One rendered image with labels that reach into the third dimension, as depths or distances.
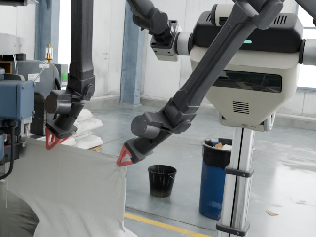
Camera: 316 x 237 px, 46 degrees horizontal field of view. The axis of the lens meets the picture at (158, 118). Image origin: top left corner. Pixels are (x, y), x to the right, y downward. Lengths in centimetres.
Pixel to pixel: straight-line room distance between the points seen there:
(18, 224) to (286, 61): 141
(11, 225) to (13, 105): 115
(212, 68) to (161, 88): 891
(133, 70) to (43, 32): 330
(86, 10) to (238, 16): 43
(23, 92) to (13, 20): 604
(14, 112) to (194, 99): 44
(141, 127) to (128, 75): 900
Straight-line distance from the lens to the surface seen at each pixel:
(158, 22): 132
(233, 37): 90
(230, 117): 154
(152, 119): 99
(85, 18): 111
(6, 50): 98
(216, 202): 339
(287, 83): 136
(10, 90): 94
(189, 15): 962
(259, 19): 86
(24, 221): 195
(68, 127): 125
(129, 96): 999
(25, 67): 133
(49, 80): 142
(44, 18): 732
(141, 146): 108
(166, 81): 977
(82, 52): 114
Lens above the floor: 140
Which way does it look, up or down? 10 degrees down
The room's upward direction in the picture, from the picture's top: 5 degrees clockwise
